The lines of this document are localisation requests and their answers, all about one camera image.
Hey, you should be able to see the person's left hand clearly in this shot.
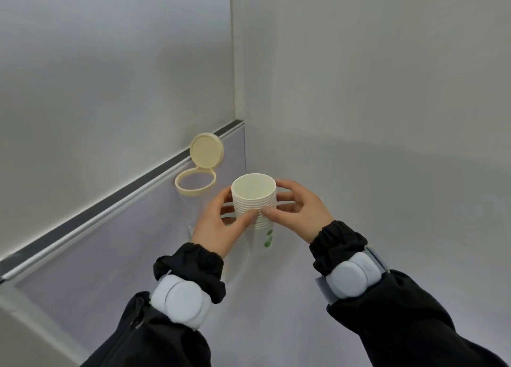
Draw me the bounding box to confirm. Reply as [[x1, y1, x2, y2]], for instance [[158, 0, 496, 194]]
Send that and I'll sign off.
[[191, 186, 259, 259]]

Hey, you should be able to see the person's right hand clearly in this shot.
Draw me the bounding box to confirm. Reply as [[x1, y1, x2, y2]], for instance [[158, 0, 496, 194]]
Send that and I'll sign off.
[[261, 179, 335, 245]]

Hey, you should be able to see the stack of white paper cups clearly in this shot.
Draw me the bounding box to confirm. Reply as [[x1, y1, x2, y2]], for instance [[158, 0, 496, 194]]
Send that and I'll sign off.
[[231, 173, 277, 250]]

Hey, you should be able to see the person's left forearm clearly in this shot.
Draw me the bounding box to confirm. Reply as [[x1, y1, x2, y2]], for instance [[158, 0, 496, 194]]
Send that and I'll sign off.
[[80, 242, 226, 367]]

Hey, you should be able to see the person's right forearm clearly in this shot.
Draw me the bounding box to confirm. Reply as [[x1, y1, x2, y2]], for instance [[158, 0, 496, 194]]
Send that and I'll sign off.
[[309, 220, 508, 367]]

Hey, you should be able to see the clear jar with beige flip lid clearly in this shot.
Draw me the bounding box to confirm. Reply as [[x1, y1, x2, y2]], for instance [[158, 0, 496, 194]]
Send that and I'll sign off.
[[174, 133, 240, 239]]

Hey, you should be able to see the white wrist tracker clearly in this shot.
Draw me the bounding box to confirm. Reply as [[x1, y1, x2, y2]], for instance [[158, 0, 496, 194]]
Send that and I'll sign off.
[[315, 246, 390, 304], [150, 274, 212, 332]]

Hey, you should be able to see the black and silver partition rail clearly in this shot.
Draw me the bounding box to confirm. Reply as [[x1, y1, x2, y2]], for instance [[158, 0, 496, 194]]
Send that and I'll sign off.
[[0, 119, 245, 286]]

